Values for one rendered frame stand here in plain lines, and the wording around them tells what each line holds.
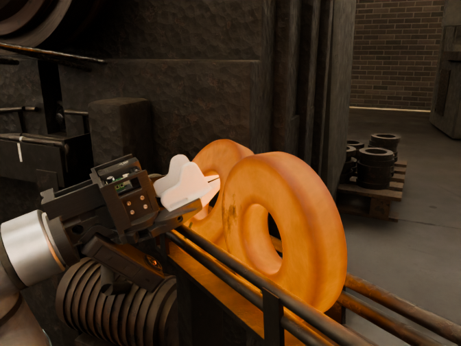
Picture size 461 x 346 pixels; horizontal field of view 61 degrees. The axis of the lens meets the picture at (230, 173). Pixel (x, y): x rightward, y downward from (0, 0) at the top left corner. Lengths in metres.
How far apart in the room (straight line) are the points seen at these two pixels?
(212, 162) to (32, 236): 0.22
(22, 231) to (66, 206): 0.05
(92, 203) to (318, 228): 0.26
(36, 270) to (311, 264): 0.28
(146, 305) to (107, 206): 0.23
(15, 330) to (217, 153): 0.30
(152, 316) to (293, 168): 0.38
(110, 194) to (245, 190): 0.15
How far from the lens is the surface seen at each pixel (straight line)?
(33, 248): 0.45
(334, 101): 1.53
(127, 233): 0.46
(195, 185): 0.48
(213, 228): 0.46
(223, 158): 0.49
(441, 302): 1.71
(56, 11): 0.81
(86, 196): 0.45
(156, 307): 0.64
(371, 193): 2.27
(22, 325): 0.51
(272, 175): 0.33
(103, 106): 0.74
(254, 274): 0.35
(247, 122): 0.71
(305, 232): 0.31
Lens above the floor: 0.89
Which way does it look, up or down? 17 degrees down
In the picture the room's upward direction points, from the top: straight up
